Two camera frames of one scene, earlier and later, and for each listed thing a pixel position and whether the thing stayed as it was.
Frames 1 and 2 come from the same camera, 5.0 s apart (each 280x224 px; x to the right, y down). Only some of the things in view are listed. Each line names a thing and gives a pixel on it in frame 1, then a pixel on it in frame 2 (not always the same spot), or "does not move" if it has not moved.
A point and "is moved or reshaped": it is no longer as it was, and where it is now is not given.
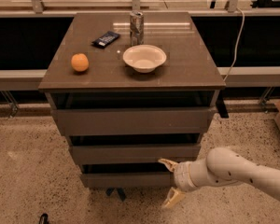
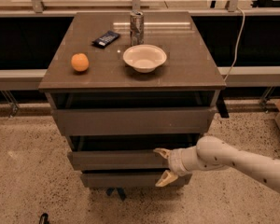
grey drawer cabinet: [129, 89] does not move
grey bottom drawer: [129, 179] does not move
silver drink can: [136, 27] does not move
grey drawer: [148, 153] is moved or reshaped
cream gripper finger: [175, 199] to [166, 178]
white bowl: [144, 58] does not move
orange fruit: [79, 63] does not move
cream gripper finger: [170, 164] to [163, 152]
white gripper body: [180, 175] to [175, 162]
